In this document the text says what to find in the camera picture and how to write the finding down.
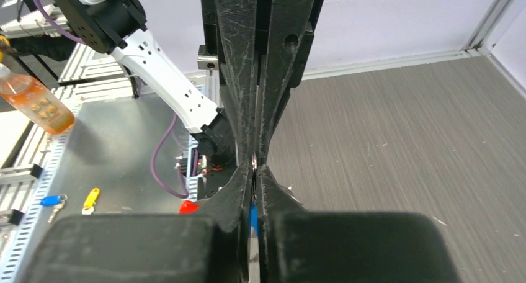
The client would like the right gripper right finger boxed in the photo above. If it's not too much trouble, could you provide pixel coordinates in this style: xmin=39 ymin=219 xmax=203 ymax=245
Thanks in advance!
xmin=255 ymin=164 xmax=461 ymax=282

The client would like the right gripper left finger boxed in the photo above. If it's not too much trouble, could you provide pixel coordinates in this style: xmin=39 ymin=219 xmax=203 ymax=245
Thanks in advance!
xmin=20 ymin=161 xmax=253 ymax=282

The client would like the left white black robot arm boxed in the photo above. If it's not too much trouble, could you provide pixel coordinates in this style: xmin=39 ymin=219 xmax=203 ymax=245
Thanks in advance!
xmin=54 ymin=0 xmax=324 ymax=165

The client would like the blue tag key on floor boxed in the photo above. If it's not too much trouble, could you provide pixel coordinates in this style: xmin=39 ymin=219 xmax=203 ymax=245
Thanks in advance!
xmin=40 ymin=194 xmax=68 ymax=223

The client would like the orange bottle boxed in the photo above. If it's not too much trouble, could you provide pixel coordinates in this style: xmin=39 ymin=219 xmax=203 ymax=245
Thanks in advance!
xmin=1 ymin=64 xmax=75 ymax=135

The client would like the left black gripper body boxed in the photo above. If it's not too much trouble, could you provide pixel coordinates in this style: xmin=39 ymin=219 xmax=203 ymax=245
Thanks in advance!
xmin=196 ymin=0 xmax=329 ymax=126

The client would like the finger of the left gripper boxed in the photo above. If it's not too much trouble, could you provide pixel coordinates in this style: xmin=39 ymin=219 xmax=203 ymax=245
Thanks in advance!
xmin=256 ymin=0 xmax=314 ymax=166
xmin=216 ymin=0 xmax=257 ymax=161

